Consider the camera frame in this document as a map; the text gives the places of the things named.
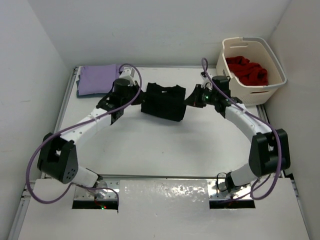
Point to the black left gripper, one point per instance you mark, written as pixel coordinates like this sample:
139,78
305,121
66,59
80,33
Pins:
140,98

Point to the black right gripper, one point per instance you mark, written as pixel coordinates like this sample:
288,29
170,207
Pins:
194,99

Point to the lavender garment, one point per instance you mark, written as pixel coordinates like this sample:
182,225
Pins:
97,79

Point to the black garment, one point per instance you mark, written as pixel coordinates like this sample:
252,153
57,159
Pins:
164,102

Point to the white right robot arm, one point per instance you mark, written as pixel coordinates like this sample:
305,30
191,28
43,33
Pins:
269,150

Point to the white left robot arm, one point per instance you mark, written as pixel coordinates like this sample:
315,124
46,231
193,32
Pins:
59,159

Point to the red garment in basket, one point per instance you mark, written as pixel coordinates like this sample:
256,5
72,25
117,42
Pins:
249,73

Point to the cream perforated laundry basket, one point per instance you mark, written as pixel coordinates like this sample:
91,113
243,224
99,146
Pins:
257,50

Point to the white front cover panel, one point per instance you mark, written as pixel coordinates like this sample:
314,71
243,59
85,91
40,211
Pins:
167,210

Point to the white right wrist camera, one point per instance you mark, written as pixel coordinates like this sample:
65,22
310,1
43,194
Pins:
207,80

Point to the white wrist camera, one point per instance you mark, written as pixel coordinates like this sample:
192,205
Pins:
207,80
128,74

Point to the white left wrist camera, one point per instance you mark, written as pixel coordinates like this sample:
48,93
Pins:
128,74

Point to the aluminium table edge rail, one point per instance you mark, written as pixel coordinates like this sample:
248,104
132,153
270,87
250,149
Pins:
66,98

